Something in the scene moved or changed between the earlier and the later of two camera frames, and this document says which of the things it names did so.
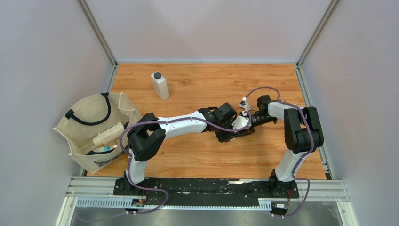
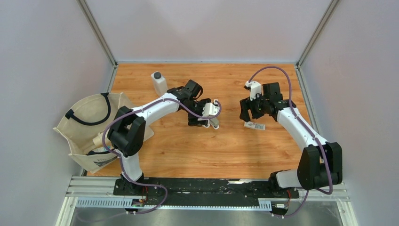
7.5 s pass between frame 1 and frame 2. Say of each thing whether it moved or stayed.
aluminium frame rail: stayed
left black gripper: moved
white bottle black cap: stayed
